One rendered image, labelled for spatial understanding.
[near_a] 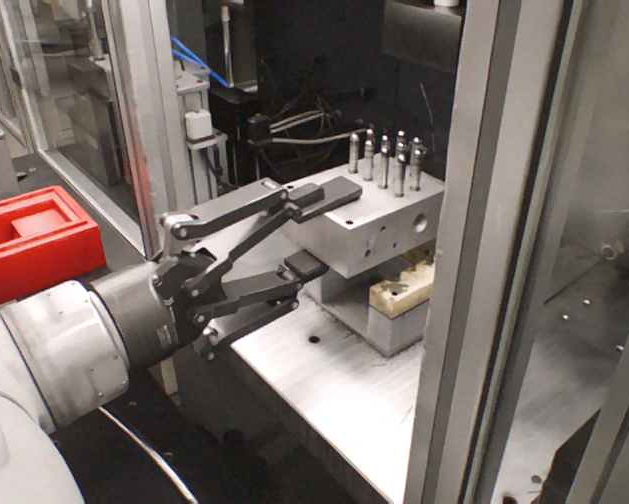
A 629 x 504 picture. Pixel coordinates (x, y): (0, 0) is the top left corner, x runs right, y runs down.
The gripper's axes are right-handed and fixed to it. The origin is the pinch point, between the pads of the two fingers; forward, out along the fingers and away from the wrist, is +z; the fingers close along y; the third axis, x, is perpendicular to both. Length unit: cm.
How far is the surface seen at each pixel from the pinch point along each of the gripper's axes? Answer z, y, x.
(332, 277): 3.2, -9.5, 3.5
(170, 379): 10, -104, 94
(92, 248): -14.1, -8.6, 25.0
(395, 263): 9.7, -9.6, 1.0
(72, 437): -24.2, -33.8, 24.9
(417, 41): 10.8, 13.5, 0.1
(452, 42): 10.9, 14.2, -3.6
